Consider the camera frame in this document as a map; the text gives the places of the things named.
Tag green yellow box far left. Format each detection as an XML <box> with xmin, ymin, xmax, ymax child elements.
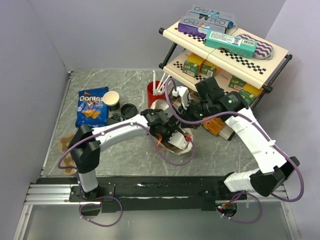
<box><xmin>182</xmin><ymin>53</ymin><xmax>205</xmax><ymax>78</ymax></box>

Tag black coffee cup lid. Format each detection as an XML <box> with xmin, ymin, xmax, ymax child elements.
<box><xmin>120</xmin><ymin>103</ymin><xmax>138</xmax><ymax>120</ymax></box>
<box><xmin>107</xmin><ymin>114</ymin><xmax>125</xmax><ymax>126</ymax></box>

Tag purple cable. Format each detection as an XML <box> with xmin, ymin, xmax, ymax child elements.
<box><xmin>164</xmin><ymin>77</ymin><xmax>305</xmax><ymax>224</ymax></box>
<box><xmin>57</xmin><ymin>124</ymin><xmax>197</xmax><ymax>228</ymax></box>

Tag green yellow box right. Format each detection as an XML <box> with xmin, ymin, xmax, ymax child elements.
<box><xmin>239</xmin><ymin>83</ymin><xmax>263</xmax><ymax>106</ymax></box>

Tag paper coffee cup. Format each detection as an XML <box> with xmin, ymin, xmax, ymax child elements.
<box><xmin>102</xmin><ymin>91</ymin><xmax>120</xmax><ymax>112</ymax></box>

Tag teal toothpaste box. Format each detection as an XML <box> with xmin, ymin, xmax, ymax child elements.
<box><xmin>204</xmin><ymin>30</ymin><xmax>257</xmax><ymax>58</ymax></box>

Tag green yellow box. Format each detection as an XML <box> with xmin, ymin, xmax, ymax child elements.
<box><xmin>182</xmin><ymin>53</ymin><xmax>205</xmax><ymax>78</ymax></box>
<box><xmin>239</xmin><ymin>83</ymin><xmax>263</xmax><ymax>106</ymax></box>
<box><xmin>228</xmin><ymin>75</ymin><xmax>247</xmax><ymax>91</ymax></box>
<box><xmin>200</xmin><ymin>60</ymin><xmax>221</xmax><ymax>77</ymax></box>

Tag orange snack packet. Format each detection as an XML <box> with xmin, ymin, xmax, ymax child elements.
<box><xmin>201</xmin><ymin>117</ymin><xmax>225</xmax><ymax>136</ymax></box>

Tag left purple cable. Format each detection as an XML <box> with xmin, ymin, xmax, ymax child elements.
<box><xmin>57</xmin><ymin>124</ymin><xmax>197</xmax><ymax>228</ymax></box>

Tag brown snack bag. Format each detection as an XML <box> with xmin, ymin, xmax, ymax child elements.
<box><xmin>171</xmin><ymin>86</ymin><xmax>201</xmax><ymax>106</ymax></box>

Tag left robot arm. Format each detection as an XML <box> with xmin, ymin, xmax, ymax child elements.
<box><xmin>68</xmin><ymin>108</ymin><xmax>195</xmax><ymax>201</ymax></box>

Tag red straw holder cup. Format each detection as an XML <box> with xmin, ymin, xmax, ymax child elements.
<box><xmin>147</xmin><ymin>81</ymin><xmax>166</xmax><ymax>108</ymax></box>

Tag blue Doritos chip bag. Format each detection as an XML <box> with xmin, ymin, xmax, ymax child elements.
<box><xmin>75</xmin><ymin>86</ymin><xmax>109</xmax><ymax>128</ymax></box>

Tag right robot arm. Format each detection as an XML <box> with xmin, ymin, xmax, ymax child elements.
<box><xmin>165</xmin><ymin>77</ymin><xmax>304</xmax><ymax>202</ymax></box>

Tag purple toothpaste box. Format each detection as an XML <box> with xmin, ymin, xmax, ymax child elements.
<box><xmin>178</xmin><ymin>17</ymin><xmax>233</xmax><ymax>38</ymax></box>

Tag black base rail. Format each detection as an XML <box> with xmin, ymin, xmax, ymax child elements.
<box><xmin>24</xmin><ymin>176</ymin><xmax>234</xmax><ymax>217</ymax></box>

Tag cream two-tier shelf rack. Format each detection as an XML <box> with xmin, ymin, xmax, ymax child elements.
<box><xmin>158</xmin><ymin>20</ymin><xmax>293</xmax><ymax>141</ymax></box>

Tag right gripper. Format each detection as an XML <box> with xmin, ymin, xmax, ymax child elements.
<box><xmin>178</xmin><ymin>98</ymin><xmax>212</xmax><ymax>130</ymax></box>

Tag blue grey toothpaste box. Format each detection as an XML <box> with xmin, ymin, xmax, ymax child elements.
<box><xmin>189</xmin><ymin>5</ymin><xmax>239</xmax><ymax>27</ymax></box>

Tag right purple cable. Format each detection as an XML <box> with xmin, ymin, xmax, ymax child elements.
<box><xmin>164</xmin><ymin>77</ymin><xmax>305</xmax><ymax>224</ymax></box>

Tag purple wavy sleep mask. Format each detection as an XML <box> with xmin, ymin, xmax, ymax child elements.
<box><xmin>238</xmin><ymin>33</ymin><xmax>274</xmax><ymax>60</ymax></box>

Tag white wrapped straws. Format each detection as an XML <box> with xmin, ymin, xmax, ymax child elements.
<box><xmin>152</xmin><ymin>70</ymin><xmax>171</xmax><ymax>96</ymax></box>

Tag brown paper takeout bag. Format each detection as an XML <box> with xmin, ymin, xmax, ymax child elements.
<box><xmin>151</xmin><ymin>99</ymin><xmax>194</xmax><ymax>155</ymax></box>

